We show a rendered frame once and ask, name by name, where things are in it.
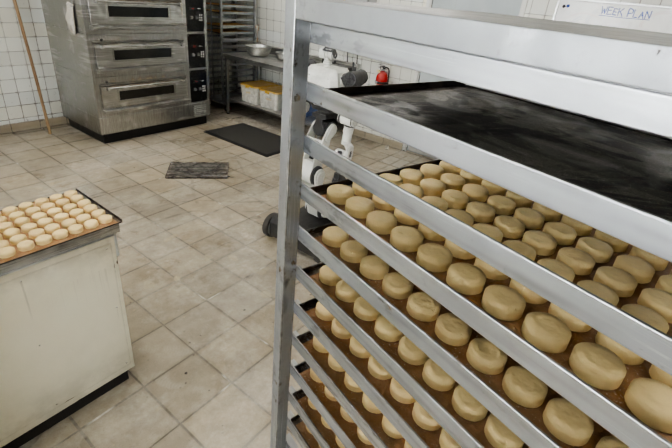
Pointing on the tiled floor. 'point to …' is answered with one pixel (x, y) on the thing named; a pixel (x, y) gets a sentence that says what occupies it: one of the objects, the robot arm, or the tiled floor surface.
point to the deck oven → (126, 37)
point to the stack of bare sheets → (197, 170)
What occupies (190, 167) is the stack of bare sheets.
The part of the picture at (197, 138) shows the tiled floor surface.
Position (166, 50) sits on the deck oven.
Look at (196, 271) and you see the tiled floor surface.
